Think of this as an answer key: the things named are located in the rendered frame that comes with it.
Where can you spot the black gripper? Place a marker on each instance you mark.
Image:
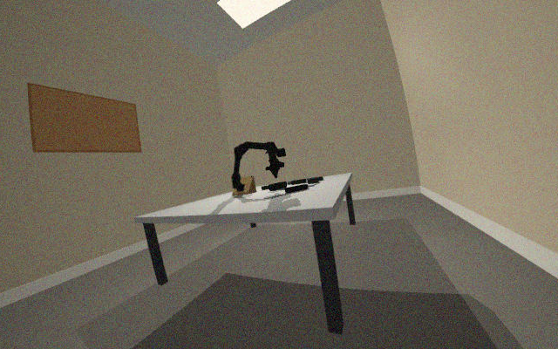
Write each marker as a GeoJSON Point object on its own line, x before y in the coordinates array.
{"type": "Point", "coordinates": [274, 167]}

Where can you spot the dark grey controller unit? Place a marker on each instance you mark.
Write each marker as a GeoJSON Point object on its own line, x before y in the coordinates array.
{"type": "Point", "coordinates": [277, 186]}

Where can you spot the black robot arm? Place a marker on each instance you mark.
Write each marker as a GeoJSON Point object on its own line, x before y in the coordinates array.
{"type": "Point", "coordinates": [242, 148]}

